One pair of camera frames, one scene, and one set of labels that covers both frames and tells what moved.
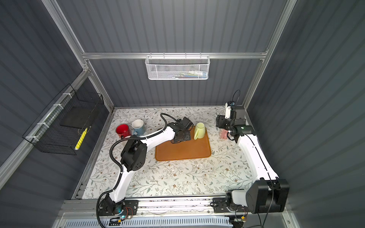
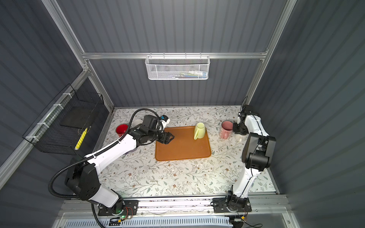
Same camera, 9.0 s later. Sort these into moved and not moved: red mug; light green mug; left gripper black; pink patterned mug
Moved: left gripper black
Not moved: pink patterned mug; light green mug; red mug
